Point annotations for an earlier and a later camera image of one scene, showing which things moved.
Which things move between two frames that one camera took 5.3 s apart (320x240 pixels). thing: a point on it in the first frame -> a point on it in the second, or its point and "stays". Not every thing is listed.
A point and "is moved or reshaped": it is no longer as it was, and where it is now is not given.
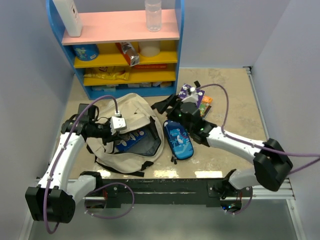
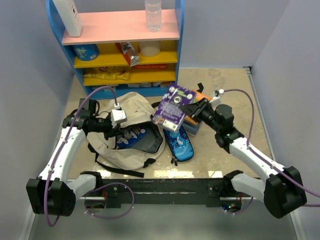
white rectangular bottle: (70, 16) stays
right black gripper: (162, 105) -> (194, 109)
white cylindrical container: (149, 48) stays
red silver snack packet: (129, 52) stays
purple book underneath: (184, 93) is moved or reshaped
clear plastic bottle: (153, 10) stays
